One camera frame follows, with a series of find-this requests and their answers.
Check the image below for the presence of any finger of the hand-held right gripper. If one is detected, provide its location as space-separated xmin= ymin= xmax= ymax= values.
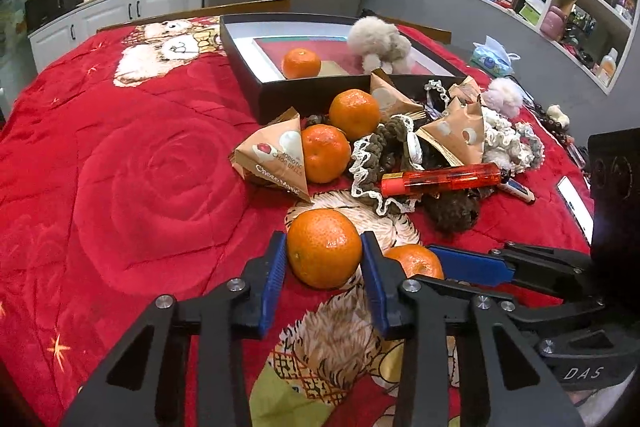
xmin=428 ymin=242 xmax=595 ymax=294
xmin=414 ymin=275 xmax=610 ymax=344

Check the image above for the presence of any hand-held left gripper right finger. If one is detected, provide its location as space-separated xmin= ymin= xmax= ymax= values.
xmin=360 ymin=231 xmax=587 ymax=427

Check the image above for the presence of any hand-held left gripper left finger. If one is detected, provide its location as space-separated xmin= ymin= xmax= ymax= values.
xmin=60 ymin=231 xmax=288 ymax=427

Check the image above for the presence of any tangerine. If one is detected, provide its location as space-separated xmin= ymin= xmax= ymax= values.
xmin=300 ymin=125 xmax=352 ymax=184
xmin=382 ymin=244 xmax=445 ymax=281
xmin=328 ymin=89 xmax=382 ymax=142
xmin=286 ymin=208 xmax=363 ymax=290
xmin=282 ymin=48 xmax=322 ymax=80

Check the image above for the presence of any orange transparent lighter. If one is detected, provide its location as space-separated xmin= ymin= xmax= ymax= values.
xmin=381 ymin=162 xmax=502 ymax=196

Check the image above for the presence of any brown triangular snack packet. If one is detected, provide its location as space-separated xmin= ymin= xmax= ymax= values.
xmin=447 ymin=76 xmax=483 ymax=105
xmin=232 ymin=107 xmax=313 ymax=205
xmin=369 ymin=69 xmax=426 ymax=122
xmin=417 ymin=97 xmax=486 ymax=168

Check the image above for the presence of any black shallow box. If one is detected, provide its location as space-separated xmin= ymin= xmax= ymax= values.
xmin=219 ymin=13 xmax=468 ymax=125

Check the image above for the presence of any smartphone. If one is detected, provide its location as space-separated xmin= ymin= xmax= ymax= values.
xmin=556 ymin=176 xmax=596 ymax=248

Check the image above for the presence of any dark brown fluffy scrunchie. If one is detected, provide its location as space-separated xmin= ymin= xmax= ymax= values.
xmin=425 ymin=189 xmax=481 ymax=238

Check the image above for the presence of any small white tube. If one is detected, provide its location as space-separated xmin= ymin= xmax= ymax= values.
xmin=500 ymin=179 xmax=536 ymax=205

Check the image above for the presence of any small cream bear figure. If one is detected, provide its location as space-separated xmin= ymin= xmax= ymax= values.
xmin=546 ymin=105 xmax=571 ymax=128

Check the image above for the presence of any white oval hair clip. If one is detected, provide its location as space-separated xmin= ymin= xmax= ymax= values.
xmin=405 ymin=129 xmax=426 ymax=168

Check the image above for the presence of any cream knitted scrunchie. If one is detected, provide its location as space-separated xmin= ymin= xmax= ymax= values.
xmin=482 ymin=107 xmax=546 ymax=172

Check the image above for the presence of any white lotion bottle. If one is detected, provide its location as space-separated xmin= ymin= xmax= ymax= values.
xmin=598 ymin=48 xmax=619 ymax=86

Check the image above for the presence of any white pompom plush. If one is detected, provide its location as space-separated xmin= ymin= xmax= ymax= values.
xmin=482 ymin=77 xmax=526 ymax=112

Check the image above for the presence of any blue tissue pack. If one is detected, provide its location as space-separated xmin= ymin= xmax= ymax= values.
xmin=470 ymin=36 xmax=521 ymax=78

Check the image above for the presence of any pink jar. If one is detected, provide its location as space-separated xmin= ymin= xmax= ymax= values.
xmin=541 ymin=6 xmax=567 ymax=38

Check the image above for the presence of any green and white box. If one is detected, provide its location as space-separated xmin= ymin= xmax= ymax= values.
xmin=519 ymin=0 xmax=546 ymax=25

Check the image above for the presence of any beige fluffy pompom toy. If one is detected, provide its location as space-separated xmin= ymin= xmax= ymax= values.
xmin=347 ymin=16 xmax=413 ymax=75

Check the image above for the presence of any white kitchen cabinet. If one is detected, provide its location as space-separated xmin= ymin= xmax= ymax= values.
xmin=27 ymin=0 xmax=207 ymax=72

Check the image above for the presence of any black microwave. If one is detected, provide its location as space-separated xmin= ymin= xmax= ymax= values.
xmin=24 ymin=0 xmax=91 ymax=32

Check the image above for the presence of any dark bead bracelet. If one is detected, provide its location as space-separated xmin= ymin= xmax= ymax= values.
xmin=530 ymin=104 xmax=586 ymax=168

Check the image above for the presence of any white chain hair clip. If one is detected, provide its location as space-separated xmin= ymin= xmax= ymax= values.
xmin=425 ymin=79 xmax=453 ymax=112

